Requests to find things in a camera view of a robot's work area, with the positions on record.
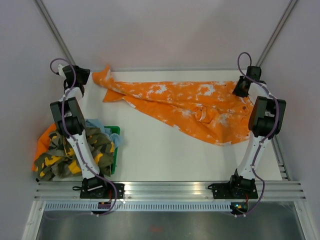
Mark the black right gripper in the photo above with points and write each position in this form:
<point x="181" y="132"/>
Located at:
<point x="236" y="90"/>

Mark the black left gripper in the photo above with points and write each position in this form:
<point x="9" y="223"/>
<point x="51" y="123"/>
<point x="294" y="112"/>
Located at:
<point x="85" y="73"/>

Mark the orange white tie-dye trousers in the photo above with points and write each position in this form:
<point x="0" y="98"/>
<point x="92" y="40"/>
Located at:
<point x="205" y="110"/>

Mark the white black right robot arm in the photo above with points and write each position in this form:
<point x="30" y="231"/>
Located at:
<point x="264" y="123"/>

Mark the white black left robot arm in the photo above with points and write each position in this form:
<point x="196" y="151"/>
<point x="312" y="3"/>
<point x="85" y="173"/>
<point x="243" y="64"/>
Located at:
<point x="70" y="123"/>

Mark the camouflage trousers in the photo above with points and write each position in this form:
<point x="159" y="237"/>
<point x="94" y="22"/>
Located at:
<point x="60" y="159"/>

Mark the green plastic bin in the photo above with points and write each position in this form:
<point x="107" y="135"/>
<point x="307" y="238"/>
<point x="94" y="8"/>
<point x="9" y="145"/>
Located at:
<point x="115" y="150"/>

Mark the orange garment in pile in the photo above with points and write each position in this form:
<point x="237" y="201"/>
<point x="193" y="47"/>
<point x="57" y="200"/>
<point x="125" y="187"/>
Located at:
<point x="43" y="144"/>

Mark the left aluminium frame post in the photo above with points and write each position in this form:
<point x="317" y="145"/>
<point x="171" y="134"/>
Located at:
<point x="54" y="30"/>

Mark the aluminium frame post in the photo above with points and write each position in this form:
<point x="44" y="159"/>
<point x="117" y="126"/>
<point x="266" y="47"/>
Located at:
<point x="54" y="30"/>
<point x="292" y="4"/>

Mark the right aluminium frame post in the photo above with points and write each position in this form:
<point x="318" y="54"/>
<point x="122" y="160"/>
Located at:
<point x="292" y="4"/>

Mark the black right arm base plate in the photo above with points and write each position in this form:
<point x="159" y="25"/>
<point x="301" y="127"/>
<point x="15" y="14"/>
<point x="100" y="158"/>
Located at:
<point x="224" y="191"/>

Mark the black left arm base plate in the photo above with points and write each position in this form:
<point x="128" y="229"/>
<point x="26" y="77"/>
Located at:
<point x="102" y="191"/>

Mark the aluminium mounting rail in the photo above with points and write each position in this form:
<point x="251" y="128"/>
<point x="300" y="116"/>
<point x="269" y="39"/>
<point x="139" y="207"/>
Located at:
<point x="169" y="191"/>

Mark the white slotted cable duct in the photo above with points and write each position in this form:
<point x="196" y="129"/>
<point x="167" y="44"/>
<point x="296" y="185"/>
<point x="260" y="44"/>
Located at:
<point x="140" y="206"/>

